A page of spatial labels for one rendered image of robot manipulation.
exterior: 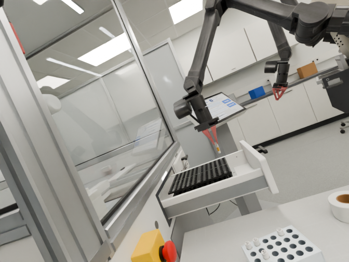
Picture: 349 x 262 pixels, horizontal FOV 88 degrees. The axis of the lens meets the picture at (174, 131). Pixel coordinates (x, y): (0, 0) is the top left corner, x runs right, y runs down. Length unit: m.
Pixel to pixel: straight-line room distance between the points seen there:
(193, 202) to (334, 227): 0.34
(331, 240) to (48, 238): 0.52
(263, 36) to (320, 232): 3.93
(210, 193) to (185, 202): 0.08
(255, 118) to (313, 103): 0.98
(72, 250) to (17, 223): 0.09
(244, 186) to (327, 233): 0.20
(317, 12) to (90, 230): 0.83
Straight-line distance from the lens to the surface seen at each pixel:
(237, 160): 0.82
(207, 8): 0.92
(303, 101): 3.94
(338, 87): 0.94
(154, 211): 0.56
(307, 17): 0.79
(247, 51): 4.13
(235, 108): 1.71
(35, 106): 0.36
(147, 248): 0.42
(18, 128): 0.32
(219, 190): 0.59
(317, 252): 0.47
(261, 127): 3.71
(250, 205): 1.88
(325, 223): 0.59
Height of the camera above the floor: 1.12
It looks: 3 degrees down
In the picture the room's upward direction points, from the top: 23 degrees counter-clockwise
